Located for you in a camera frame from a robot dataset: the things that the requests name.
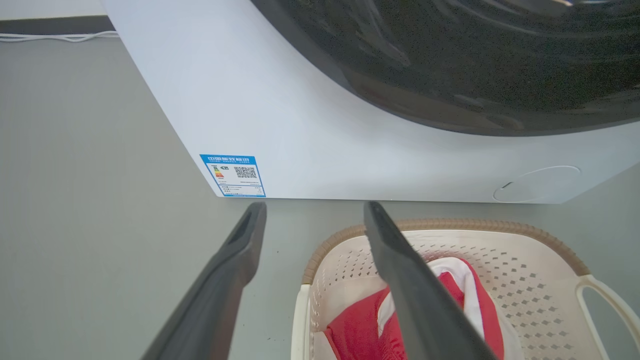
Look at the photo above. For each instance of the white washing machine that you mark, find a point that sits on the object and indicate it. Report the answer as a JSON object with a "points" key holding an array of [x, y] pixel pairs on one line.
{"points": [[300, 120]]}

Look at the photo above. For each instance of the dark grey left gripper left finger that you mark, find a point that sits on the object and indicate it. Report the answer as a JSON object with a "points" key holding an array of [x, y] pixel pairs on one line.
{"points": [[220, 295]]}

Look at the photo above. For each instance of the cream plastic laundry basket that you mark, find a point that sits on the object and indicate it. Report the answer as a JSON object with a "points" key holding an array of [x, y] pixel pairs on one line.
{"points": [[540, 300]]}

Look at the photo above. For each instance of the blue energy label sticker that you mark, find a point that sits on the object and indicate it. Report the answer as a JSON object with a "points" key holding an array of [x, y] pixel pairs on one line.
{"points": [[233, 175]]}

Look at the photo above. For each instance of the dark glass washing machine door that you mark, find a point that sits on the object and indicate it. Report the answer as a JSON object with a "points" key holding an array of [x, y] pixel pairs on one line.
{"points": [[475, 55]]}

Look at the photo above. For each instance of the dark grey baseboard strip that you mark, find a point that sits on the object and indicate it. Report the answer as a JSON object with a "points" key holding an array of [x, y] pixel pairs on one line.
{"points": [[55, 24]]}

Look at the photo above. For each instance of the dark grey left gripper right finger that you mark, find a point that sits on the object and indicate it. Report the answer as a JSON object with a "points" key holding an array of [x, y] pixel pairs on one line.
{"points": [[420, 300]]}

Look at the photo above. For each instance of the red and white garment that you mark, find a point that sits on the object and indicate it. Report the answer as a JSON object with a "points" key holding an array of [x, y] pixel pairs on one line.
{"points": [[360, 335]]}

